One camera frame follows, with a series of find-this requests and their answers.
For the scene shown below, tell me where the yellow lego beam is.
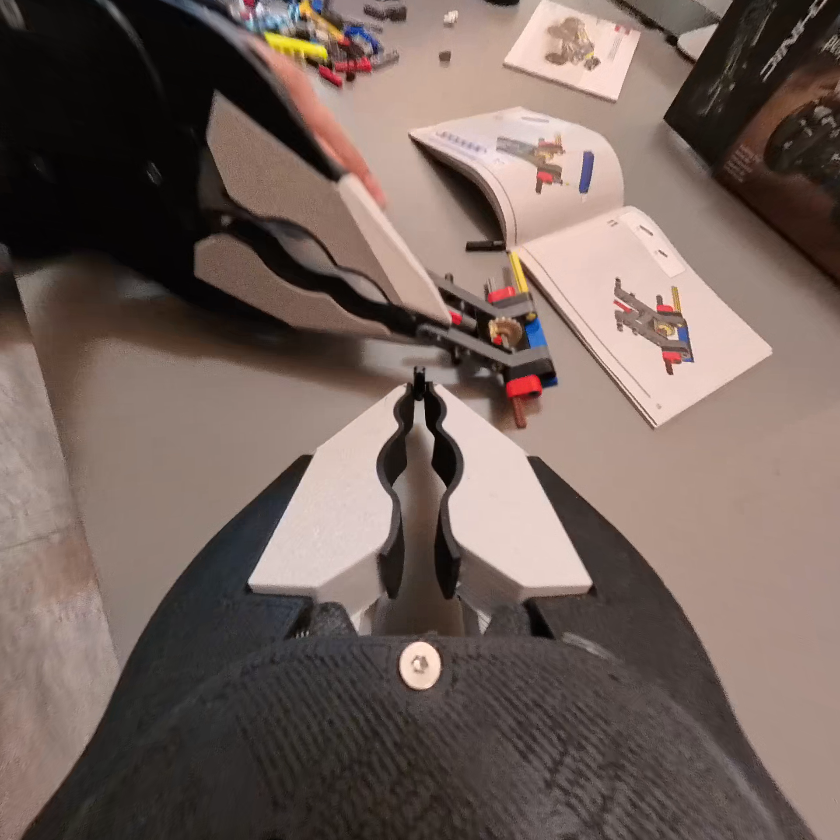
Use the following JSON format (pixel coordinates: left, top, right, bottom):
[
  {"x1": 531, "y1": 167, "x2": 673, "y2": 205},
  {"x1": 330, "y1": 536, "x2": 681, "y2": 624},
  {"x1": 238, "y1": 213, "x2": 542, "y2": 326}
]
[{"x1": 264, "y1": 31, "x2": 329, "y2": 63}]

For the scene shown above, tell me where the person's left hand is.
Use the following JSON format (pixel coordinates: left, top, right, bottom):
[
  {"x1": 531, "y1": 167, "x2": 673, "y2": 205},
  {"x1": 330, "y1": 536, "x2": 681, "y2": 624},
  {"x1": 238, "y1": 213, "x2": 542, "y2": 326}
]
[{"x1": 262, "y1": 36, "x2": 388, "y2": 206}]

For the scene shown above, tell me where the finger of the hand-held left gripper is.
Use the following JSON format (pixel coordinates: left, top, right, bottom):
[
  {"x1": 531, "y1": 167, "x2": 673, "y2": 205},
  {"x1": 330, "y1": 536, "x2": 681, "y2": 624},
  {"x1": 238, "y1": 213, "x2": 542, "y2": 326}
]
[
  {"x1": 194, "y1": 228, "x2": 424, "y2": 342},
  {"x1": 205, "y1": 90, "x2": 455, "y2": 327}
]

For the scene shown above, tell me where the lego set box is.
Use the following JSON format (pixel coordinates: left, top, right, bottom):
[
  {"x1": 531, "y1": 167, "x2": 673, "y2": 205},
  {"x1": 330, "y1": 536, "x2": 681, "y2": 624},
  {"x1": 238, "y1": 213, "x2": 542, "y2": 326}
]
[{"x1": 664, "y1": 0, "x2": 840, "y2": 284}]

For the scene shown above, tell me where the pile of lego pieces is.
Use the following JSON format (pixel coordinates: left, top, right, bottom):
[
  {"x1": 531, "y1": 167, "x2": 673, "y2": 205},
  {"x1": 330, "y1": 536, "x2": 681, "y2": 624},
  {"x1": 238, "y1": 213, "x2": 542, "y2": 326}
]
[{"x1": 243, "y1": 0, "x2": 409, "y2": 86}]

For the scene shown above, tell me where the grey lego chassis assembly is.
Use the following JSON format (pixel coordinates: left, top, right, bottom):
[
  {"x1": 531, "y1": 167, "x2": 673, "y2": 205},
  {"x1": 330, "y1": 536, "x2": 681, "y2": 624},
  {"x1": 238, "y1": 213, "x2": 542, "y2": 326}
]
[{"x1": 416, "y1": 252, "x2": 560, "y2": 431}]

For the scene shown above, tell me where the small instruction leaflet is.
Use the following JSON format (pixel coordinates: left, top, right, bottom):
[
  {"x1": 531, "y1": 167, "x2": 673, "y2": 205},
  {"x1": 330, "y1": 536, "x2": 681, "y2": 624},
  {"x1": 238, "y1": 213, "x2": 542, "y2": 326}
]
[{"x1": 503, "y1": 0, "x2": 642, "y2": 103}]

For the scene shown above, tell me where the open instruction booklet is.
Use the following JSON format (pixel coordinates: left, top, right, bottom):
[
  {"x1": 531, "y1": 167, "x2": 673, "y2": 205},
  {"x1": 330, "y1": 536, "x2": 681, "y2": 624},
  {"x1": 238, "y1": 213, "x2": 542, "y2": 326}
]
[{"x1": 409, "y1": 107, "x2": 774, "y2": 429}]

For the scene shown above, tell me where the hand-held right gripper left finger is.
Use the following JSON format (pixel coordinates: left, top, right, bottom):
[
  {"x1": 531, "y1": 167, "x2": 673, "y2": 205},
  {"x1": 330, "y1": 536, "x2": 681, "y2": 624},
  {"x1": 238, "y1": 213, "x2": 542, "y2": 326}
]
[{"x1": 247, "y1": 382, "x2": 421, "y2": 636}]

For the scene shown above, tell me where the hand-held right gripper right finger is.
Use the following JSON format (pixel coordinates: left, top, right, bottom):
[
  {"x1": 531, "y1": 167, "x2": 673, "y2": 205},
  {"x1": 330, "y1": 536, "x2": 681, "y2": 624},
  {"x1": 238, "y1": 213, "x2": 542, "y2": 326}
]
[{"x1": 423, "y1": 382, "x2": 594, "y2": 636}]

